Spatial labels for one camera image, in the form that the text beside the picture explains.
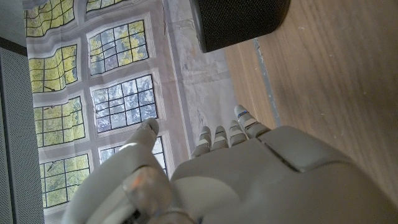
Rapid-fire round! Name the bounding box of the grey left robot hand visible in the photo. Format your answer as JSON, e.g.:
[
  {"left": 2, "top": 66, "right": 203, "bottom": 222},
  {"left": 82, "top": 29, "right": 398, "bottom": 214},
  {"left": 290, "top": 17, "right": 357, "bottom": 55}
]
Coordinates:
[{"left": 60, "top": 105, "right": 398, "bottom": 224}]

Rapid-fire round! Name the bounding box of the black cylindrical speaker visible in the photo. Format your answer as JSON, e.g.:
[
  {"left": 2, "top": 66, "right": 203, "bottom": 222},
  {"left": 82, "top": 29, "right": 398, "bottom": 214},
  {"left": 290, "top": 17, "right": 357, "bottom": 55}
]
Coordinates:
[{"left": 189, "top": 0, "right": 292, "bottom": 53}]

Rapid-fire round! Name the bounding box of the printed window backdrop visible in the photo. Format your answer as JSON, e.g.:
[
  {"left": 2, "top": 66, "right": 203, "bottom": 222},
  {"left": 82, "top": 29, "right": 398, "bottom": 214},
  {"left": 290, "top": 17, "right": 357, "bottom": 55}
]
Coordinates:
[{"left": 22, "top": 0, "right": 240, "bottom": 224}]

